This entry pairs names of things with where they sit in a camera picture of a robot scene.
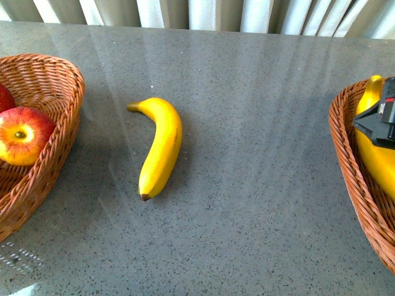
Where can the red apple in basket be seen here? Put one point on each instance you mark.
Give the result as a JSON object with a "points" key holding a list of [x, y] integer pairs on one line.
{"points": [[7, 101]]}

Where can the white pleated curtain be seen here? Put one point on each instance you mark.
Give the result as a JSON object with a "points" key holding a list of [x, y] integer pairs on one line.
{"points": [[359, 19]]}

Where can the yellow banana basket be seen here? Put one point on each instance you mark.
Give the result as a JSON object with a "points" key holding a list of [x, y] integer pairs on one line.
{"points": [[379, 162]]}

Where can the red yellow apple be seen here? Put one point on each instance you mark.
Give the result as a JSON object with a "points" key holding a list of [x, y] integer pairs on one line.
{"points": [[24, 133]]}

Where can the brown wicker basket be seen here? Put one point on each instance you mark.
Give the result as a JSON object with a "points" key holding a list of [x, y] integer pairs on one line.
{"points": [[56, 87], [374, 208]]}

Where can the brown wicker basket left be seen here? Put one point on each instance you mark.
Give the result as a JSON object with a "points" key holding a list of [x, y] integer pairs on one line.
{"points": [[56, 87]]}

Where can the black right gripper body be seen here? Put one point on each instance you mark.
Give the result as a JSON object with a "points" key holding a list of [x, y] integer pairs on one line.
{"points": [[376, 116]]}

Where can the brown wicker basket right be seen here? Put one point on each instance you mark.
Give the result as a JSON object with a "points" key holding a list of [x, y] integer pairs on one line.
{"points": [[374, 208]]}

